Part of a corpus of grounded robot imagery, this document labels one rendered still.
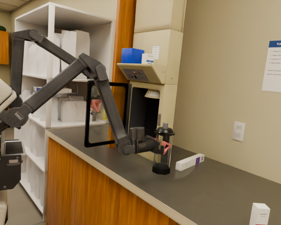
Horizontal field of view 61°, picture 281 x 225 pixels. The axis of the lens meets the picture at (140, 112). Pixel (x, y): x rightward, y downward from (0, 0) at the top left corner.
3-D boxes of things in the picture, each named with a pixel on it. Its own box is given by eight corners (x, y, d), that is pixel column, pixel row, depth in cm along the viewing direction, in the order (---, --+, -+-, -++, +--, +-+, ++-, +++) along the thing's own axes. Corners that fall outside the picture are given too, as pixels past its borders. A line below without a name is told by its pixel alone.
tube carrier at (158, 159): (161, 164, 137) (164, 127, 134) (175, 170, 129) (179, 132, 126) (147, 167, 130) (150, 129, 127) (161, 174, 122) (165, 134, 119)
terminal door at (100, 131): (124, 141, 162) (129, 83, 156) (84, 148, 141) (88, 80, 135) (123, 141, 162) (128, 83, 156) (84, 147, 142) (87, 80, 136)
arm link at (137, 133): (117, 150, 116) (123, 153, 109) (117, 127, 116) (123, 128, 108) (140, 148, 121) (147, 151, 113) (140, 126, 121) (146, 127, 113)
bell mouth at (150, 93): (158, 96, 165) (159, 88, 164) (177, 99, 151) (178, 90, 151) (138, 95, 153) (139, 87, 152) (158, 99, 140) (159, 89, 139)
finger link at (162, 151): (164, 136, 127) (152, 138, 121) (174, 140, 122) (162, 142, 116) (163, 149, 128) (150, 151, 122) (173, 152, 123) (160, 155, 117)
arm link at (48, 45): (26, 39, 136) (26, 36, 126) (31, 31, 136) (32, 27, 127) (90, 79, 155) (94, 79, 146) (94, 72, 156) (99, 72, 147)
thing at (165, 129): (164, 131, 133) (165, 120, 132) (176, 135, 126) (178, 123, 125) (152, 133, 127) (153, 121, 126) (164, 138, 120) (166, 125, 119)
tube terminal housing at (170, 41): (150, 143, 181) (160, 39, 170) (183, 156, 157) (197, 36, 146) (124, 147, 165) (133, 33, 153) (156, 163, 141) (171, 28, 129)
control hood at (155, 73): (129, 80, 158) (130, 64, 156) (165, 84, 134) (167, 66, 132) (115, 79, 150) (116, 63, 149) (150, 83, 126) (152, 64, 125)
